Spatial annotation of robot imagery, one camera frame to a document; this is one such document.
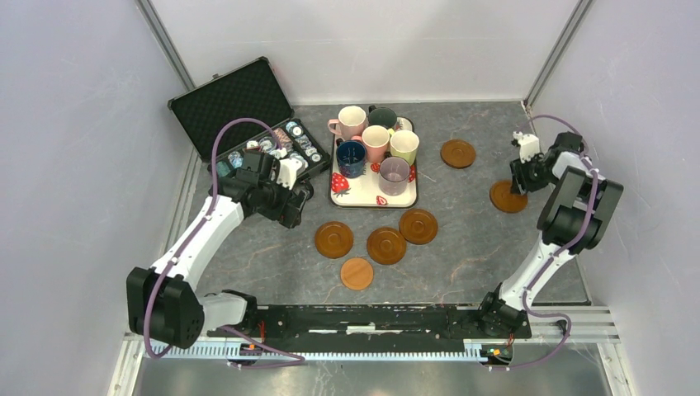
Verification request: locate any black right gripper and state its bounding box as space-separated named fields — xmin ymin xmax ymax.
xmin=509 ymin=153 xmax=559 ymax=196

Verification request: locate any dark brown wooden coaster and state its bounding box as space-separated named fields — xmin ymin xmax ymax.
xmin=315 ymin=221 xmax=354 ymax=259
xmin=367 ymin=227 xmax=407 ymax=265
xmin=490 ymin=180 xmax=528 ymax=214
xmin=399 ymin=209 xmax=439 ymax=245
xmin=440 ymin=139 xmax=476 ymax=169

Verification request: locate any black poker chip case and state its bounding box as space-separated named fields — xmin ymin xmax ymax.
xmin=168 ymin=57 xmax=331 ymax=180

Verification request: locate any strawberry pattern white tray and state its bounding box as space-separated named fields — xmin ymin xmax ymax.
xmin=329 ymin=136 xmax=419 ymax=209

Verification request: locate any light brown wooden coaster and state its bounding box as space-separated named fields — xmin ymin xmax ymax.
xmin=340 ymin=257 xmax=374 ymax=290

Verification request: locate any purple glass mug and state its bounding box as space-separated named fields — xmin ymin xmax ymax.
xmin=379 ymin=157 xmax=410 ymax=196

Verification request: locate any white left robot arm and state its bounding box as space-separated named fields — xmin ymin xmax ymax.
xmin=125 ymin=150 xmax=313 ymax=349

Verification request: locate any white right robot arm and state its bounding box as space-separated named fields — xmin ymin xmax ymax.
xmin=476 ymin=132 xmax=624 ymax=337

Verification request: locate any pink cup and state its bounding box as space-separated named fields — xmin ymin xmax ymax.
xmin=361 ymin=125 xmax=390 ymax=163

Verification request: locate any light green cup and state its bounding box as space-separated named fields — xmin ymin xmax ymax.
xmin=390 ymin=130 xmax=420 ymax=166

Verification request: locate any dark blue mug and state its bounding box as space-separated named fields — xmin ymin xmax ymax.
xmin=335 ymin=141 xmax=367 ymax=179

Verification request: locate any dark green mug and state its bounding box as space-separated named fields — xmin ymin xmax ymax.
xmin=367 ymin=105 xmax=399 ymax=130

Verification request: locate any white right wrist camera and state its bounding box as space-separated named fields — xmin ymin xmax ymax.
xmin=513 ymin=131 xmax=542 ymax=163

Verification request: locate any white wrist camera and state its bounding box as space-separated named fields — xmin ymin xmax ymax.
xmin=276 ymin=158 xmax=305 ymax=190
xmin=513 ymin=131 xmax=542 ymax=163

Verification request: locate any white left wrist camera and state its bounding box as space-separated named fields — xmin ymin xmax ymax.
xmin=276 ymin=158 xmax=305 ymax=190

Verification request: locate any pink mug with handle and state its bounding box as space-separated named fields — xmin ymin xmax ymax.
xmin=327 ymin=106 xmax=367 ymax=140

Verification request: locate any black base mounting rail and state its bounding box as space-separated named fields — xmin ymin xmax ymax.
xmin=234 ymin=304 xmax=532 ymax=353

